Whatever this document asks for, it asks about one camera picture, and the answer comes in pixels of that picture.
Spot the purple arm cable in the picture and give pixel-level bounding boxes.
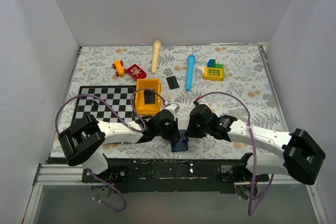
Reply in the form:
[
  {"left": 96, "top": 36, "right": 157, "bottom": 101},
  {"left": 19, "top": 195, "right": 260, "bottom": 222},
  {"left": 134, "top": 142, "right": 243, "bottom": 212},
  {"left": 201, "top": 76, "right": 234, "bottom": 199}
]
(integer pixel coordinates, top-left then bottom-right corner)
[
  {"left": 54, "top": 89, "right": 169, "bottom": 212},
  {"left": 193, "top": 91, "right": 274, "bottom": 216}
]

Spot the cream toy microphone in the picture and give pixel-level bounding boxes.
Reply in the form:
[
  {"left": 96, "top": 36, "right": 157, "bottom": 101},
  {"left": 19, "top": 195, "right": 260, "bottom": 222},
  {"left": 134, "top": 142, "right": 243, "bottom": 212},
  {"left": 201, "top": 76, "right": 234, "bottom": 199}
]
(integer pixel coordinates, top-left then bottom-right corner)
[{"left": 151, "top": 40, "right": 161, "bottom": 74}]

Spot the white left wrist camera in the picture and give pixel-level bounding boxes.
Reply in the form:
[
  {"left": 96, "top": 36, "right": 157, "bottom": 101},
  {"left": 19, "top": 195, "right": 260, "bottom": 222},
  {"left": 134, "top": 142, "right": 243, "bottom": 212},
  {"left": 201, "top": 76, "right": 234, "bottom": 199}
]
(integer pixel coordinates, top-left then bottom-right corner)
[{"left": 164, "top": 104, "right": 180, "bottom": 116}]

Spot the black credit card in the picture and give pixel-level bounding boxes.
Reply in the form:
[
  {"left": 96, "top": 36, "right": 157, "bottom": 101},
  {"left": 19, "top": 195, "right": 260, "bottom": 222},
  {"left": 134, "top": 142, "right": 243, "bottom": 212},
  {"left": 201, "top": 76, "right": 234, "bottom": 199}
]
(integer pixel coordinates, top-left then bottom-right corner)
[{"left": 166, "top": 76, "right": 180, "bottom": 90}]

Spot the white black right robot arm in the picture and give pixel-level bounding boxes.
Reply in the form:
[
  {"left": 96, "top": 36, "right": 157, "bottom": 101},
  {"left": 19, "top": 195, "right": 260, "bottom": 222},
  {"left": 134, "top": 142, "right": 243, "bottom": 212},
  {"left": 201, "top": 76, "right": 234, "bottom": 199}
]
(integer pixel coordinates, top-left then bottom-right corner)
[{"left": 186, "top": 104, "right": 326, "bottom": 185}]

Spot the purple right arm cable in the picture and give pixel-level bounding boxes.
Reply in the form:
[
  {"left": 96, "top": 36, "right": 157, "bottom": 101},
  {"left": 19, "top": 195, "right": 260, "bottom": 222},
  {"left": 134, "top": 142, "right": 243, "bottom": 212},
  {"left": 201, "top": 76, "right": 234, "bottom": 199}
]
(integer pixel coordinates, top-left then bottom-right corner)
[{"left": 193, "top": 91, "right": 274, "bottom": 216}]

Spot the yellow toy brick car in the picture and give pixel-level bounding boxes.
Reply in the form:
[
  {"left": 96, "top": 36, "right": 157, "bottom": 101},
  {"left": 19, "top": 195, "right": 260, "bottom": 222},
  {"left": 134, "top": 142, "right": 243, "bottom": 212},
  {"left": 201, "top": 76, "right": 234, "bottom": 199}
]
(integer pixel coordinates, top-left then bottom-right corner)
[{"left": 112, "top": 60, "right": 127, "bottom": 77}]

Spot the red owl toy block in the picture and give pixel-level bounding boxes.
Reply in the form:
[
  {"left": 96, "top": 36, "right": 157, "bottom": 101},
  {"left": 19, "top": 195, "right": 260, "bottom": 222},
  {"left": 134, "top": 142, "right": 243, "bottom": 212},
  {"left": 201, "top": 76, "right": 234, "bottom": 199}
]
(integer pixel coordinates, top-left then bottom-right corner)
[{"left": 127, "top": 64, "right": 147, "bottom": 81}]

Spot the black silver chessboard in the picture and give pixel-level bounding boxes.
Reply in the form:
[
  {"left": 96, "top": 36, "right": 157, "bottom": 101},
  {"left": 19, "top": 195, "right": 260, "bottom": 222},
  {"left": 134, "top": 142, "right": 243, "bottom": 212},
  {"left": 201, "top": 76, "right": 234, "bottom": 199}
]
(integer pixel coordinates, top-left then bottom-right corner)
[{"left": 71, "top": 86, "right": 136, "bottom": 123}]

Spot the yellow green toy brick house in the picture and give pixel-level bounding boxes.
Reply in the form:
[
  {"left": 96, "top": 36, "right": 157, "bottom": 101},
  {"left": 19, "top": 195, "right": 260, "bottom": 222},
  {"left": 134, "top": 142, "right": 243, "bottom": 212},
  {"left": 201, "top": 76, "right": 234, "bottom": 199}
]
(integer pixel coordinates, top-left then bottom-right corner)
[{"left": 196, "top": 59, "right": 225, "bottom": 81}]

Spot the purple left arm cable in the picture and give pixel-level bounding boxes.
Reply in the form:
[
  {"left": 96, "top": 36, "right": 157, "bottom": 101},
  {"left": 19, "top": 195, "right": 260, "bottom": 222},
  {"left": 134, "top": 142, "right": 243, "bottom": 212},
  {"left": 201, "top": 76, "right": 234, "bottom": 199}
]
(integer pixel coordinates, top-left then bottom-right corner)
[{"left": 54, "top": 89, "right": 169, "bottom": 212}]

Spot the yellow plastic bin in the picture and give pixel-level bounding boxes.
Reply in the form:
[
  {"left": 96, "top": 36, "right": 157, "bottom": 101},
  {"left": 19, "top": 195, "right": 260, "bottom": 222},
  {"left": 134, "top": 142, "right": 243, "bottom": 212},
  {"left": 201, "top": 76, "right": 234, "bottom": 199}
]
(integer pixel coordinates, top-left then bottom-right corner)
[{"left": 135, "top": 79, "right": 161, "bottom": 115}]

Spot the blue leather card holder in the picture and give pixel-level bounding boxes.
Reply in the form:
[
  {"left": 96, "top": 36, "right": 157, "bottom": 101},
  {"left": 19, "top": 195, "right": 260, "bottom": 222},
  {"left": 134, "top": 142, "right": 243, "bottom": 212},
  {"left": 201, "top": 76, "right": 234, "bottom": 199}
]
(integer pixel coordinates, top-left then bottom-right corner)
[{"left": 171, "top": 130, "right": 188, "bottom": 152}]

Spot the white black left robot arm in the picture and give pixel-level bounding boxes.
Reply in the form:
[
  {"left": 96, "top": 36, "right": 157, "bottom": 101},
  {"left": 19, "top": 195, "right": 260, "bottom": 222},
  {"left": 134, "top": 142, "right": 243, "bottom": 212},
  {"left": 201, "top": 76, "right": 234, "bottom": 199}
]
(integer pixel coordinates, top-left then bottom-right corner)
[{"left": 58, "top": 104, "right": 181, "bottom": 182}]

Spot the blue toy microphone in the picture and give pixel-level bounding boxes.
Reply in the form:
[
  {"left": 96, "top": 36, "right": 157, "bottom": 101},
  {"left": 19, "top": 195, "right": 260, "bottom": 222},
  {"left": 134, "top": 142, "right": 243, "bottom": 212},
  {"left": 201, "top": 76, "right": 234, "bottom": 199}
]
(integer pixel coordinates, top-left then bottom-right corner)
[{"left": 185, "top": 55, "right": 196, "bottom": 91}]

